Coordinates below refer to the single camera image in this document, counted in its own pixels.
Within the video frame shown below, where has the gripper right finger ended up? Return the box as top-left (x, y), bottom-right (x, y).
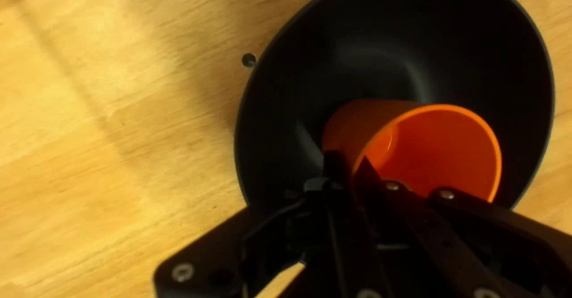
top-left (354, 156), bottom-right (572, 298)

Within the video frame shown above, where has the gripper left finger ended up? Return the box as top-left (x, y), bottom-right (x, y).
top-left (153, 151), bottom-right (395, 298)

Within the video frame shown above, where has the orange plastic cup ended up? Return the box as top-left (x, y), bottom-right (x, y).
top-left (321, 99), bottom-right (502, 203)

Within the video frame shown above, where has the black bowl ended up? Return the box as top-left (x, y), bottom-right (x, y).
top-left (233, 0), bottom-right (555, 212)

